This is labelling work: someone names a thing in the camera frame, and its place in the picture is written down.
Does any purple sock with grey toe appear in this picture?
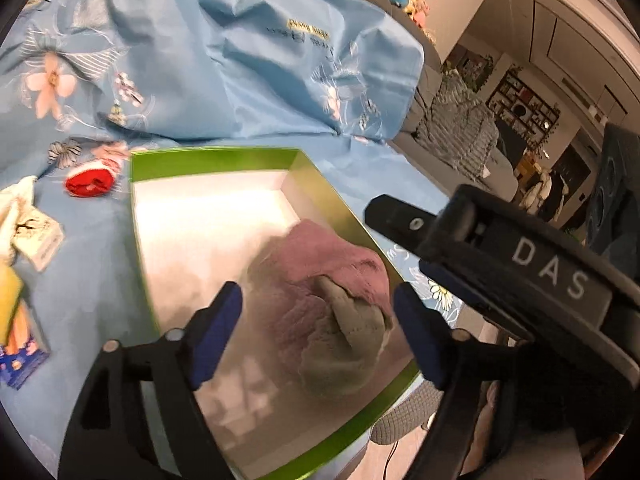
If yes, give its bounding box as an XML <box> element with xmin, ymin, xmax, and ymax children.
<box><xmin>245</xmin><ymin>220</ymin><xmax>396</xmax><ymax>401</ymax></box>

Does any light blue floral bedsheet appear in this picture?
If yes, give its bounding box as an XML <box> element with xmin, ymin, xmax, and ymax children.
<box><xmin>0</xmin><ymin>0</ymin><xmax>466</xmax><ymax>480</ymax></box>

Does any grey sofa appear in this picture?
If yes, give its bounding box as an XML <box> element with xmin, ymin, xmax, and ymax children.
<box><xmin>390</xmin><ymin>60</ymin><xmax>521</xmax><ymax>201</ymax></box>

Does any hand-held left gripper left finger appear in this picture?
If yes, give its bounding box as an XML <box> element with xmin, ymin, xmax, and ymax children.
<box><xmin>57</xmin><ymin>281</ymin><xmax>244</xmax><ymax>480</ymax></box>

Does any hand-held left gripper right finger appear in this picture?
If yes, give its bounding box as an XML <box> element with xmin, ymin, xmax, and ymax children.
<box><xmin>393</xmin><ymin>284</ymin><xmax>506</xmax><ymax>480</ymax></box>

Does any yellow and blue patterned packet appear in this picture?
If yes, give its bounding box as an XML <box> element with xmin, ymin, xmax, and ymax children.
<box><xmin>0</xmin><ymin>265</ymin><xmax>51</xmax><ymax>391</ymax></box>

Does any red and white sock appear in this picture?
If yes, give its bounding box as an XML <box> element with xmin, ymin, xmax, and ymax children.
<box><xmin>65</xmin><ymin>157</ymin><xmax>123</xmax><ymax>198</ymax></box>

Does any yellow and white plush sock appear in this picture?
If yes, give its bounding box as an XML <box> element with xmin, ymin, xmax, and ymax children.
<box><xmin>0</xmin><ymin>175</ymin><xmax>63</xmax><ymax>268</ymax></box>

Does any thin black cable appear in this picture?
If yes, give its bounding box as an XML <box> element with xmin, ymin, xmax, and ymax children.
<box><xmin>382</xmin><ymin>442</ymin><xmax>401</xmax><ymax>480</ymax></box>

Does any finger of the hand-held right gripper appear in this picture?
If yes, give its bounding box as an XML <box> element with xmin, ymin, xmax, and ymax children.
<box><xmin>364</xmin><ymin>194</ymin><xmax>442</xmax><ymax>257</ymax></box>
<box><xmin>419</xmin><ymin>259</ymin><xmax>532</xmax><ymax>342</ymax></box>

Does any dark wall shelf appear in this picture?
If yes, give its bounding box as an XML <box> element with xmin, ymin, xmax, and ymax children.
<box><xmin>487</xmin><ymin>67</ymin><xmax>561</xmax><ymax>151</ymax></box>

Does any white ornament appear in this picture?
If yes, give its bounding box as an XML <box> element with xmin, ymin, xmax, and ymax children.
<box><xmin>520</xmin><ymin>167</ymin><xmax>571</xmax><ymax>221</ymax></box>

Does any dark blue panel with circles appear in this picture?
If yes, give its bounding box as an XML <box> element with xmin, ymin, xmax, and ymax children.
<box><xmin>585</xmin><ymin>122</ymin><xmax>640</xmax><ymax>261</ymax></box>

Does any grey fabric stool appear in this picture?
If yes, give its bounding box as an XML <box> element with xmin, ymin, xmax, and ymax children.
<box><xmin>370</xmin><ymin>385</ymin><xmax>446</xmax><ymax>446</ymax></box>

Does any green box with mirrored inside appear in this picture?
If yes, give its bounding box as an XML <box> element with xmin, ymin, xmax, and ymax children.
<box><xmin>129</xmin><ymin>146</ymin><xmax>421</xmax><ymax>480</ymax></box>

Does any grey striped cushion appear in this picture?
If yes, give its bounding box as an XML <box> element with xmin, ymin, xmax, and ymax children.
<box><xmin>417</xmin><ymin>72</ymin><xmax>501</xmax><ymax>181</ymax></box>

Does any green leafy plant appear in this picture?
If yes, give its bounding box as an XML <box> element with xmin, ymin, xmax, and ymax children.
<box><xmin>442</xmin><ymin>47</ymin><xmax>496</xmax><ymax>93</ymax></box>

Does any person's grey clothing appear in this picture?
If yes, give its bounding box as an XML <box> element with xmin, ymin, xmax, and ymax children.
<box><xmin>475</xmin><ymin>420</ymin><xmax>586</xmax><ymax>480</ymax></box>

